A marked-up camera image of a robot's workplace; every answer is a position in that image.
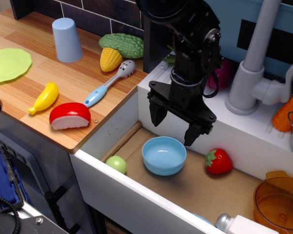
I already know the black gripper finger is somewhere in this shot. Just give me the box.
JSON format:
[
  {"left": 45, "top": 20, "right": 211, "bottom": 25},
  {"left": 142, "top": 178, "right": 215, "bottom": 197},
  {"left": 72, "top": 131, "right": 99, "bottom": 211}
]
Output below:
[
  {"left": 184, "top": 123, "right": 202, "bottom": 146},
  {"left": 149, "top": 98, "right": 167, "bottom": 127}
]

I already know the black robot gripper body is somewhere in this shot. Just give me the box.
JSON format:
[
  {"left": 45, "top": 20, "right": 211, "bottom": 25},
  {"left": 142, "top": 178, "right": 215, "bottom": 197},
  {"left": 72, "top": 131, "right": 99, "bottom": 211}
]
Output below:
[{"left": 147, "top": 70, "right": 216, "bottom": 135}]

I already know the light blue plastic bowl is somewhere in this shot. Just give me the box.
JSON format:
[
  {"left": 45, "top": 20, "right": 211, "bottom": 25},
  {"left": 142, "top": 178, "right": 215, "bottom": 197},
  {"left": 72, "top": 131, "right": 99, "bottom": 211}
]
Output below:
[{"left": 142, "top": 136, "right": 187, "bottom": 176}]

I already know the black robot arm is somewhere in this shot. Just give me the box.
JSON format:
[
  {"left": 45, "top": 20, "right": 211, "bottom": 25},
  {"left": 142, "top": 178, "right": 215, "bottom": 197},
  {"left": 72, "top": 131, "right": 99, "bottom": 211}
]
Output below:
[{"left": 136, "top": 0, "right": 224, "bottom": 146}]

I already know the red toy strawberry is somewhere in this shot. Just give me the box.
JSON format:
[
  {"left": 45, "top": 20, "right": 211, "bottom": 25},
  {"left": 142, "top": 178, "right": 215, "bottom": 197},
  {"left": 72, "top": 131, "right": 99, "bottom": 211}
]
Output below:
[{"left": 205, "top": 149, "right": 233, "bottom": 175}]

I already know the green toy leafy vegetable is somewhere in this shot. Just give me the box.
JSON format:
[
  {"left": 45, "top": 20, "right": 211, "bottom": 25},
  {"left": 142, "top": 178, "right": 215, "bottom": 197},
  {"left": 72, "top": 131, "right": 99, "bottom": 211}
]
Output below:
[{"left": 162, "top": 54, "right": 176, "bottom": 66}]

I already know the purple toy onion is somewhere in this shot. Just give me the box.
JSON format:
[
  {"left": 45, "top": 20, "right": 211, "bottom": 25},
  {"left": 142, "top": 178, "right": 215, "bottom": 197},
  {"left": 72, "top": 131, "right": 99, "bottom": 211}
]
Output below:
[{"left": 215, "top": 59, "right": 236, "bottom": 91}]

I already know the blue grey slotted spoon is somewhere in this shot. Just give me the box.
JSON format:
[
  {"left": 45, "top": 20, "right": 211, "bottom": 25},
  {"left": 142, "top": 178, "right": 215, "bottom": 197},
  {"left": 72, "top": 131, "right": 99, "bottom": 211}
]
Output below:
[{"left": 83, "top": 60, "right": 136, "bottom": 108}]

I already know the green toy ball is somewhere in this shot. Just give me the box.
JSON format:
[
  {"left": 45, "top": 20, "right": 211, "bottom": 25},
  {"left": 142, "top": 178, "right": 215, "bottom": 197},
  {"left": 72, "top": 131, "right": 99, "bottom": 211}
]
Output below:
[{"left": 105, "top": 156, "right": 127, "bottom": 174}]

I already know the grey toy faucet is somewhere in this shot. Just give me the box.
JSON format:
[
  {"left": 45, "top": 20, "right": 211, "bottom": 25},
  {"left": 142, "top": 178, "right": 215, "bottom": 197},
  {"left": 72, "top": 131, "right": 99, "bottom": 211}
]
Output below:
[{"left": 225, "top": 0, "right": 293, "bottom": 116}]

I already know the yellow toy corn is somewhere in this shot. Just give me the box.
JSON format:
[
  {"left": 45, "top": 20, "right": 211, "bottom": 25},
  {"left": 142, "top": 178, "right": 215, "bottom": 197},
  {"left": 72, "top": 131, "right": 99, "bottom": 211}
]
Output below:
[{"left": 100, "top": 47, "right": 123, "bottom": 72}]

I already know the green toy bitter gourd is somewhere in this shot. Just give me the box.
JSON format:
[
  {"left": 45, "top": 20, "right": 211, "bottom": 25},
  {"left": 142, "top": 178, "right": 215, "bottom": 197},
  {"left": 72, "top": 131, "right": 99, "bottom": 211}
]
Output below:
[{"left": 99, "top": 33, "right": 144, "bottom": 59}]

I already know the orange toy carrot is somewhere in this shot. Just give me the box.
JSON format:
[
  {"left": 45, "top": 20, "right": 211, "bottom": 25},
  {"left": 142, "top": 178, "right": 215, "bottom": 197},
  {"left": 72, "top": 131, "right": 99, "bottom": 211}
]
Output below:
[{"left": 272, "top": 97, "right": 293, "bottom": 132}]

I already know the red white toy sushi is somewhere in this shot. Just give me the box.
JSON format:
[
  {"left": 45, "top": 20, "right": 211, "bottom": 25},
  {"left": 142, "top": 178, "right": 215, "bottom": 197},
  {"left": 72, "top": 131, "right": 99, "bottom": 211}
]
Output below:
[{"left": 49, "top": 102, "right": 91, "bottom": 130}]

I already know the white bottle with silver cap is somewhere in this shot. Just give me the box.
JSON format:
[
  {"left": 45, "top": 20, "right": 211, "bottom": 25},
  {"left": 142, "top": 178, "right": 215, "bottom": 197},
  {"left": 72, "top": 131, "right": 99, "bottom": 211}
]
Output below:
[{"left": 216, "top": 214, "right": 278, "bottom": 234}]

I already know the orange transparent plastic pot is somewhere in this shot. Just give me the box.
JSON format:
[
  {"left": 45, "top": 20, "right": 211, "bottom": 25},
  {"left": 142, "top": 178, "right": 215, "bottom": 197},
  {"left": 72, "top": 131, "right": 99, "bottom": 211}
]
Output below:
[{"left": 253, "top": 171, "right": 293, "bottom": 234}]

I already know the light blue plastic cup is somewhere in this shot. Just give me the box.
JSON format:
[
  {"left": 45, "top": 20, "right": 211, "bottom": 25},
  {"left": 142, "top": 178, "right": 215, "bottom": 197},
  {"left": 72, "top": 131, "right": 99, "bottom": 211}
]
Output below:
[{"left": 52, "top": 18, "right": 84, "bottom": 63}]

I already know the yellow toy banana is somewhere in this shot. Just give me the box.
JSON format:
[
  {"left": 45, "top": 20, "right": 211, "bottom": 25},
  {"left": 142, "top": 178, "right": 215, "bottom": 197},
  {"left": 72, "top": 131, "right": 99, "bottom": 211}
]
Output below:
[{"left": 28, "top": 82, "right": 59, "bottom": 115}]

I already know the light green plastic plate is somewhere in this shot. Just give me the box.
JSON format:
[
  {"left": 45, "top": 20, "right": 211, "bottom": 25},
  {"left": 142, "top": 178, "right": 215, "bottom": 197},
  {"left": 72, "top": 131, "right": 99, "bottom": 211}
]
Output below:
[{"left": 0, "top": 48, "right": 32, "bottom": 83}]

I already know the black oven door handle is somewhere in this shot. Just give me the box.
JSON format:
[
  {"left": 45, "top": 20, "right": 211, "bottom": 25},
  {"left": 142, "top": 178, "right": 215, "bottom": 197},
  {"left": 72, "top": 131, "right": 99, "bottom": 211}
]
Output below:
[{"left": 44, "top": 186, "right": 81, "bottom": 234}]

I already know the black cable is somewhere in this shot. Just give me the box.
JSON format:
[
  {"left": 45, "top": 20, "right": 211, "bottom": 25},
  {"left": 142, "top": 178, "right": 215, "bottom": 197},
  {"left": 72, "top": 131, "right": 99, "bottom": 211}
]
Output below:
[{"left": 0, "top": 196, "right": 21, "bottom": 234}]

